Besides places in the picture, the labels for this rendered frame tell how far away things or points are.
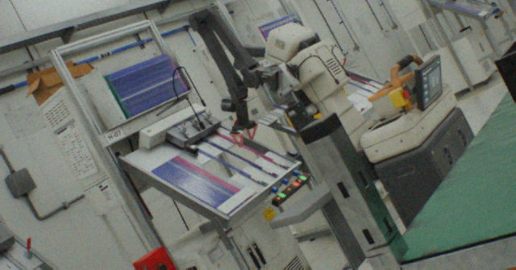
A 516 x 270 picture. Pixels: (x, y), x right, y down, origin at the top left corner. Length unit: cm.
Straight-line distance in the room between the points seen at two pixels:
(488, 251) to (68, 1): 508
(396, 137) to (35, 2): 364
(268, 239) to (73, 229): 174
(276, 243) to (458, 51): 447
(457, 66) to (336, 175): 689
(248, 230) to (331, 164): 281
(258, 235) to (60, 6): 288
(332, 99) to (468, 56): 480
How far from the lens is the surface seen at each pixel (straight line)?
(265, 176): 317
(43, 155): 469
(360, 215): 56
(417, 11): 743
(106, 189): 336
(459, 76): 745
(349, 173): 54
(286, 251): 352
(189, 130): 335
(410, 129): 232
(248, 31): 432
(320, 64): 261
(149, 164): 315
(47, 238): 452
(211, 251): 313
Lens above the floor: 114
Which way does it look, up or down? 2 degrees down
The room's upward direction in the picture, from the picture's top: 29 degrees counter-clockwise
